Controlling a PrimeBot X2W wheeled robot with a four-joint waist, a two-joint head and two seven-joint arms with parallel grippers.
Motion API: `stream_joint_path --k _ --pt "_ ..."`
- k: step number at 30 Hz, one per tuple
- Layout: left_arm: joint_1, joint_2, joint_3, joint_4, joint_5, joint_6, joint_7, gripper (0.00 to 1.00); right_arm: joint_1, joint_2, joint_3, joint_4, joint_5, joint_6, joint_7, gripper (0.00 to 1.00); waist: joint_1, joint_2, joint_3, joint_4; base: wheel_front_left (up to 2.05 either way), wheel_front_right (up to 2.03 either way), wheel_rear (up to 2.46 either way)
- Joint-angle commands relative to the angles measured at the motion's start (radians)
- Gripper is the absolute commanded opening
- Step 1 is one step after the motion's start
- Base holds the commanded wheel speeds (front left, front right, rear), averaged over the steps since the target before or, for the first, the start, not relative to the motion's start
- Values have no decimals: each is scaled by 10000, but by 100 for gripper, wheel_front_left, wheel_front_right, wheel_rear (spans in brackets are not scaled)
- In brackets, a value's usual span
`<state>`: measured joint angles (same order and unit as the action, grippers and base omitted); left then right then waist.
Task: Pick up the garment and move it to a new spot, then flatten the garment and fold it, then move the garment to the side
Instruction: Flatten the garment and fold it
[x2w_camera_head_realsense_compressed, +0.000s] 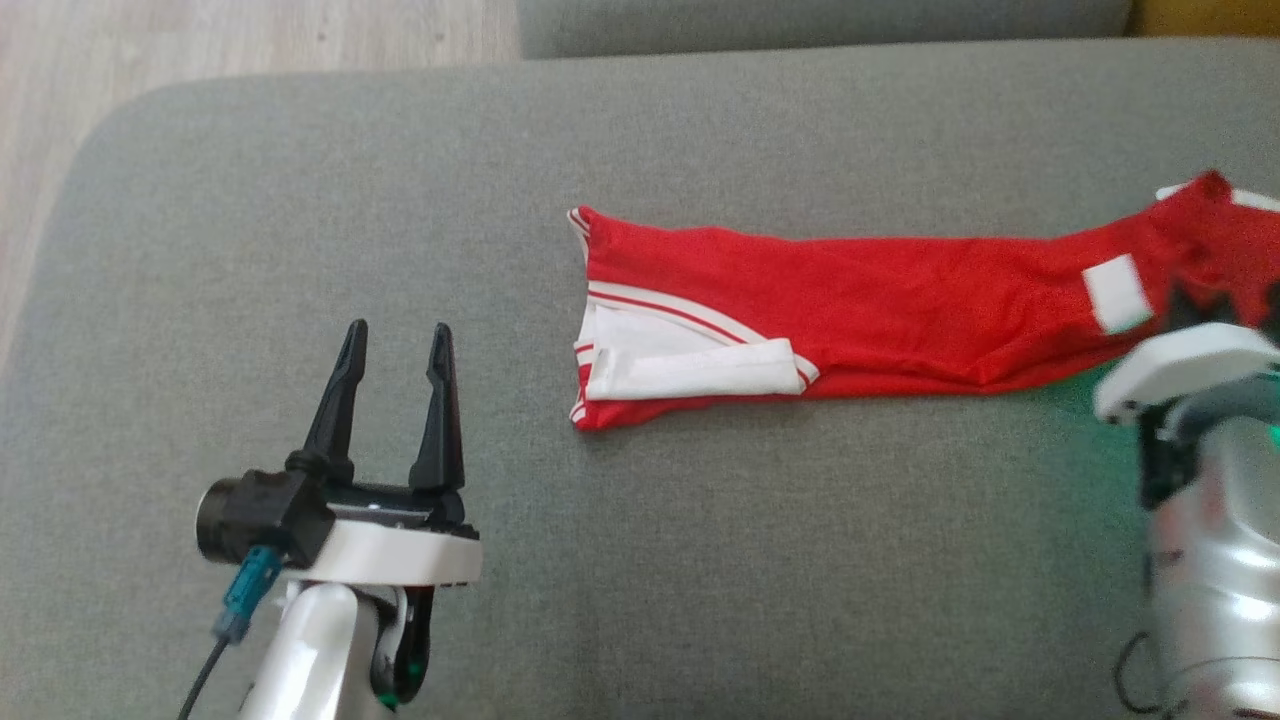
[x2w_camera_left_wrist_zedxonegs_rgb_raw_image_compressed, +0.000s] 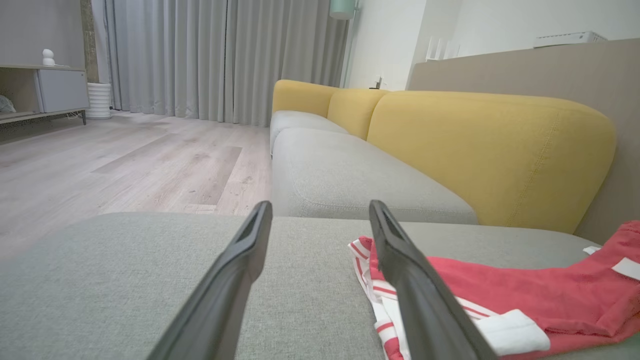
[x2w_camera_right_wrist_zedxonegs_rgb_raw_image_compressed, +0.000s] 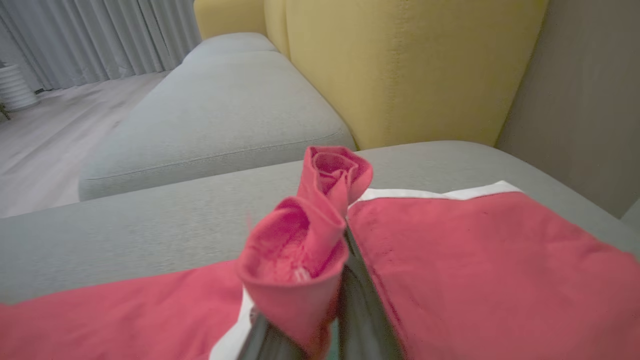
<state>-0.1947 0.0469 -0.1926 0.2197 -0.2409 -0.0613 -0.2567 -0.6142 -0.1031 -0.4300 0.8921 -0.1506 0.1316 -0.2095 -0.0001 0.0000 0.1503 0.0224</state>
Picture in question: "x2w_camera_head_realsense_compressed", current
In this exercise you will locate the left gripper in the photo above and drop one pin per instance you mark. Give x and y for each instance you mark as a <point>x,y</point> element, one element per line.
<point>400,550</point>

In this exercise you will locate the grey sofa seat cushion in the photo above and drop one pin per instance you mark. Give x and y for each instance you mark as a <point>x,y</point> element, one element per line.
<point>800,25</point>
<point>600,550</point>

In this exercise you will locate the large yellow sofa backrest cushion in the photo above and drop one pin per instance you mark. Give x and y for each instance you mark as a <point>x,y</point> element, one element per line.
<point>1210,15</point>

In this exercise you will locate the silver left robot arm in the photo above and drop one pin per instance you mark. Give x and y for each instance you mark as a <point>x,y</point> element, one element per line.
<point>310,660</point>

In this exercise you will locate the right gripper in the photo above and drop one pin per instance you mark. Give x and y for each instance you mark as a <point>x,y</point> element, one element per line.
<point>1180,365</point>

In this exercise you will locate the red Bulls basketball jersey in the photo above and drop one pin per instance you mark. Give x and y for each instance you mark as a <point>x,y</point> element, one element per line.
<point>900,310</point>

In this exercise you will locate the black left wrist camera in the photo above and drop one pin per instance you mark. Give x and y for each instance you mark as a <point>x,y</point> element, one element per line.
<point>265,515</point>

